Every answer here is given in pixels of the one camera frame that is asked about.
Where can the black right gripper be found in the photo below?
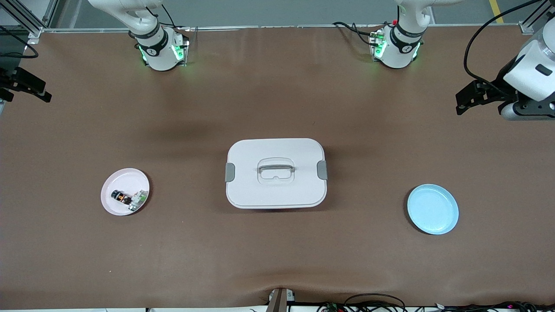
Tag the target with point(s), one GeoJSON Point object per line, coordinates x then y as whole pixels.
{"type": "Point", "coordinates": [9, 82]}

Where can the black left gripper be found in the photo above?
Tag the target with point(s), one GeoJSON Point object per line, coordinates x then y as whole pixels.
{"type": "Point", "coordinates": [493, 89]}

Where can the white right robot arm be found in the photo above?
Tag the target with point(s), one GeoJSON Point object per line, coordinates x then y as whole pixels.
{"type": "Point", "coordinates": [158, 52]}

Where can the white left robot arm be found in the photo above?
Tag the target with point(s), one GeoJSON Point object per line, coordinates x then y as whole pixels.
{"type": "Point", "coordinates": [399, 47]}

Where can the light blue round plate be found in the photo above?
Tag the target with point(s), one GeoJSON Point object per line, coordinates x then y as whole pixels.
{"type": "Point", "coordinates": [432, 209]}

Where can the pink round plate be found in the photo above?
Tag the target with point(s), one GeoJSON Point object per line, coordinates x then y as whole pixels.
{"type": "Point", "coordinates": [117, 182]}

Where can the grey box latch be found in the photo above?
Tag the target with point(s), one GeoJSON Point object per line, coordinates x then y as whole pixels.
{"type": "Point", "coordinates": [230, 172]}
{"type": "Point", "coordinates": [322, 170]}

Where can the white lidded storage box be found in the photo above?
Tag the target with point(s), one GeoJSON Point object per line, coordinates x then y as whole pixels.
{"type": "Point", "coordinates": [277, 193]}

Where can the brown table mat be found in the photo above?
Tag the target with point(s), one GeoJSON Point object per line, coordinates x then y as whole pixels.
{"type": "Point", "coordinates": [277, 260]}

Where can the aluminium frame post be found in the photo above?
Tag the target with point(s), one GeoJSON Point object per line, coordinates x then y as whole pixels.
{"type": "Point", "coordinates": [531, 24]}
{"type": "Point", "coordinates": [34, 19]}

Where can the green and white switch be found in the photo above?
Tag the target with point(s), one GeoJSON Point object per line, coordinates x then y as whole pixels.
{"type": "Point", "coordinates": [138, 200]}

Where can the brown metal table bracket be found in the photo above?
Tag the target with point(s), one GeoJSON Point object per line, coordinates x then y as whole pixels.
{"type": "Point", "coordinates": [279, 301]}

